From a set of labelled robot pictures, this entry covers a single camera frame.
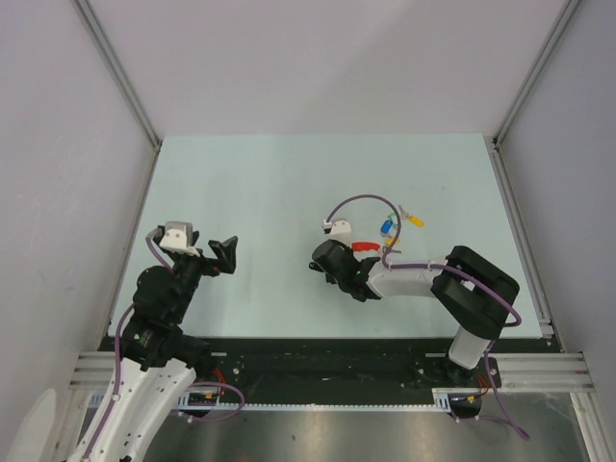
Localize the white slotted cable duct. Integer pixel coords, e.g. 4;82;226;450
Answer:
171;391;482;416

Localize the blue key tag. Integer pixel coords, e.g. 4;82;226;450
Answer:
380;219;394;237

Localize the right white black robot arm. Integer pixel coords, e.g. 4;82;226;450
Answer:
309;240;522;387

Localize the aluminium right side rail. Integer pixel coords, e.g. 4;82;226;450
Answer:
484;137;557;339

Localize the aluminium corner post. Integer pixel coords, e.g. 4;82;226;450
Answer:
71;0;162;154
492;0;585;149

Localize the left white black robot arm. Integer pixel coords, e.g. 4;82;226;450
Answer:
68;222;238;461

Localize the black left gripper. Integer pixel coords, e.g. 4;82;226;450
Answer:
171;230;237;320

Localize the black mounting base plate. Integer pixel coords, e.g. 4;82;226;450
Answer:
180;339;501;404

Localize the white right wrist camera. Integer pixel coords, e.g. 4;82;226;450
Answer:
321;218;352;239

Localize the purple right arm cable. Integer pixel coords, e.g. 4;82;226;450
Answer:
326;192;530;442

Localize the aluminium right corner post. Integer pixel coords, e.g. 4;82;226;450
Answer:
492;0;585;149

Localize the aluminium left corner post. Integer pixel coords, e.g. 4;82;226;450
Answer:
71;0;162;154

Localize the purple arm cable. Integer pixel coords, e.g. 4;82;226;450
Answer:
71;229;246;462
326;192;530;442

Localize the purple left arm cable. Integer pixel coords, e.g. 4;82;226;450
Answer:
71;229;246;462

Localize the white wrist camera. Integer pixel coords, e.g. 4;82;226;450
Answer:
321;218;352;239
146;221;201;257

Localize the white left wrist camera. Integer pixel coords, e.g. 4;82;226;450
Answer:
146;221;201;257

